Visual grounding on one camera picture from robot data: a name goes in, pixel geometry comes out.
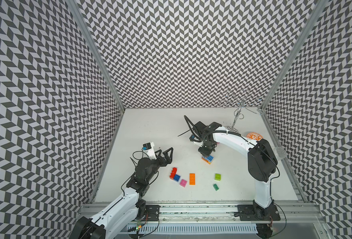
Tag white ribbed cable duct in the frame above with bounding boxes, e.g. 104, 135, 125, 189
120, 224, 258, 235

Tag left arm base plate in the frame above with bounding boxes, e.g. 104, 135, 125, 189
128, 205, 160, 222

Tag silver metal jewelry stand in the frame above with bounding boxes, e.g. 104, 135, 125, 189
219, 89, 263, 132

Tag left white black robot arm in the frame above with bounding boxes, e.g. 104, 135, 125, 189
69, 147, 174, 239

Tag orange long lego brick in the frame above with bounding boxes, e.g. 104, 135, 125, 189
190, 173, 196, 185

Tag orange patterned small plate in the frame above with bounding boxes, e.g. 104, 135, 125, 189
246, 132, 263, 141

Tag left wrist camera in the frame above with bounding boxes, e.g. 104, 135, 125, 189
142, 142, 156, 160

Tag red stacked lego brick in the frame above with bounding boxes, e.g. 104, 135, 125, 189
170, 167, 177, 179

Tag aluminium front rail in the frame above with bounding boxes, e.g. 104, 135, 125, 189
75, 203, 326, 224

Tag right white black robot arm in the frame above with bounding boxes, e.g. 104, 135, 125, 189
184, 116, 279, 211

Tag clear glass cup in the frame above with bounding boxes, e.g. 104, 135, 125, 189
274, 147, 288, 161

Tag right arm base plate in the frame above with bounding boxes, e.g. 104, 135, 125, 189
235, 204, 281, 222

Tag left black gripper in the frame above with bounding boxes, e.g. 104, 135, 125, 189
146, 147, 173, 183

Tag light blue lego plate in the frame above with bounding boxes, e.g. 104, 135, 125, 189
206, 155, 214, 161

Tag lime green lego brick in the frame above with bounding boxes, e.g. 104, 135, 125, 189
214, 173, 221, 181

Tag pink lego brick near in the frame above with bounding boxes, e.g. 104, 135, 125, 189
180, 179, 188, 188

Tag blue small lego brick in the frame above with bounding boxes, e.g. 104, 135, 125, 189
174, 174, 180, 182

